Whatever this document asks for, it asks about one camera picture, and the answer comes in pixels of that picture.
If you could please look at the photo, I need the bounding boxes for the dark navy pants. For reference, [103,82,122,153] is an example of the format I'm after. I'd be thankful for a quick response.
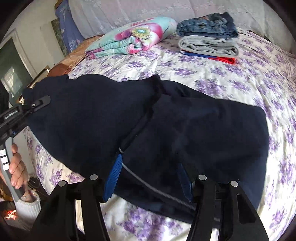
[23,74,269,223]

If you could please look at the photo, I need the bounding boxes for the left hand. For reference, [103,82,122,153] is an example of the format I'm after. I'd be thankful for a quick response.
[9,144,29,200]

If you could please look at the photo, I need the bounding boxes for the white ribbed pot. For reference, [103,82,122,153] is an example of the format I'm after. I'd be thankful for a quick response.
[15,189,41,225]

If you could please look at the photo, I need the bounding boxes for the brown wooden bedside furniture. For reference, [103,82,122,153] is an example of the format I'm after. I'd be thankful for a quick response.
[18,34,105,105]

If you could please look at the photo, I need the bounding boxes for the blue floral pillow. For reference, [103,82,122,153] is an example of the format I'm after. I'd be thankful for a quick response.
[55,1,85,52]

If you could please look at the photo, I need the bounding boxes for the white lace headboard cover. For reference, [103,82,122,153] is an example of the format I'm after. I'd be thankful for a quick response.
[69,0,295,53]

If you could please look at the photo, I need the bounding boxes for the colourful floral folded quilt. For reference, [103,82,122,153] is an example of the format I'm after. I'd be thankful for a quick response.
[86,16,177,59]

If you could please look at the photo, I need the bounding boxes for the purple floral bed sheet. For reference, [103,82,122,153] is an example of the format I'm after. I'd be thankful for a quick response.
[23,30,295,240]

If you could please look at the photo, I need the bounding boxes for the folded red blue garment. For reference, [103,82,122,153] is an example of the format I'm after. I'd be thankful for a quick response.
[179,50,235,64]

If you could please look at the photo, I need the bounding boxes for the folded grey garment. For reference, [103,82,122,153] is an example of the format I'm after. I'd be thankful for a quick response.
[178,35,239,58]

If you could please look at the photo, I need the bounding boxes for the folded blue jeans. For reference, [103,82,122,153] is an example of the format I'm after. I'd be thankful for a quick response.
[177,12,239,39]

